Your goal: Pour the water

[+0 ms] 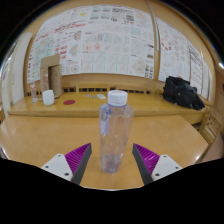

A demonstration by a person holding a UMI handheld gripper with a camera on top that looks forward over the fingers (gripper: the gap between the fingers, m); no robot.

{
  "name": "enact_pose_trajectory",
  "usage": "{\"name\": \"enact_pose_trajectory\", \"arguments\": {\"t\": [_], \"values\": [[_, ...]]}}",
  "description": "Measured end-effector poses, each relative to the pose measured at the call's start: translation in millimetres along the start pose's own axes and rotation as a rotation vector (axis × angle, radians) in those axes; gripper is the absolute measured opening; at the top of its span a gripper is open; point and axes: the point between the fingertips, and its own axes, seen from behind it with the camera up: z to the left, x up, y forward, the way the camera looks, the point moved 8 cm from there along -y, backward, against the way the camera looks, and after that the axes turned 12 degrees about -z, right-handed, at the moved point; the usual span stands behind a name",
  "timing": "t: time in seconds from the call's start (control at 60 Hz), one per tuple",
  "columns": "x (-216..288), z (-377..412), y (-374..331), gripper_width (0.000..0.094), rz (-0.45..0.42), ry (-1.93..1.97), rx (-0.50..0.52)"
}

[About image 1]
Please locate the row of wooden chairs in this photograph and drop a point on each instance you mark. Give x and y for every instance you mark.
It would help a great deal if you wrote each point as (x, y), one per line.
(90, 89)

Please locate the clear plastic bottle white cap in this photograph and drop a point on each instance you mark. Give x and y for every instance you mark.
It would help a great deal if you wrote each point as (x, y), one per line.
(116, 133)

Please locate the white cup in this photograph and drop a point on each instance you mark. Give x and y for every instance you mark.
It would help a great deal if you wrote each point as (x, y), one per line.
(48, 97)

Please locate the large wall poster sheet panel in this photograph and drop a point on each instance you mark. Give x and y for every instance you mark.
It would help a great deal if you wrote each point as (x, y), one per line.
(100, 40)

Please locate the brown cardboard box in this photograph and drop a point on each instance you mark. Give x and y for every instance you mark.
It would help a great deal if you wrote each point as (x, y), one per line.
(50, 71)

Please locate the small red-labelled water bottle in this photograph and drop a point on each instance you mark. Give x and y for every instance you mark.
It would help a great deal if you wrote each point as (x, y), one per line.
(33, 95)

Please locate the flat round red coaster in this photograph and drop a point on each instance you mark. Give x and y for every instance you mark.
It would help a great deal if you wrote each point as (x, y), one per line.
(69, 102)

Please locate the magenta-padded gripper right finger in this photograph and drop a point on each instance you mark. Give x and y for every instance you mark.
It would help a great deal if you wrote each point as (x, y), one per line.
(148, 158)

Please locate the black bag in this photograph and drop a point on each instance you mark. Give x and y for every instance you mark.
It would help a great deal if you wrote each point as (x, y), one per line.
(181, 93)

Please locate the wooden chair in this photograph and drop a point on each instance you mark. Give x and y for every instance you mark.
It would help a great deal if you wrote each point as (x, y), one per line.
(210, 125)

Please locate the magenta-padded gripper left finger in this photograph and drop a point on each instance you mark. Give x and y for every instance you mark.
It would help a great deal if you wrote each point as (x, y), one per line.
(78, 156)

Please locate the narrow wall poster sheet panel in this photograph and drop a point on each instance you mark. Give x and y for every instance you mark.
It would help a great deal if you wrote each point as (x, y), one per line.
(180, 56)

